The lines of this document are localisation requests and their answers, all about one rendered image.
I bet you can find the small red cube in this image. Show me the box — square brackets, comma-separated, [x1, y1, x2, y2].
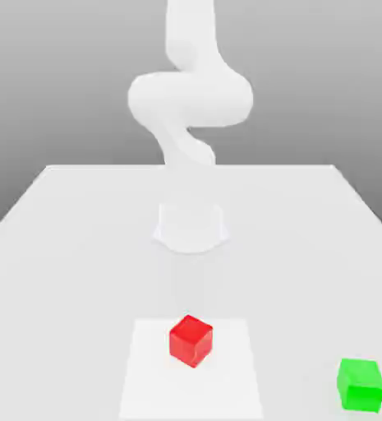
[168, 314, 214, 369]

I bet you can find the small green cube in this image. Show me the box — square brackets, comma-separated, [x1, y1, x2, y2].
[336, 358, 382, 414]

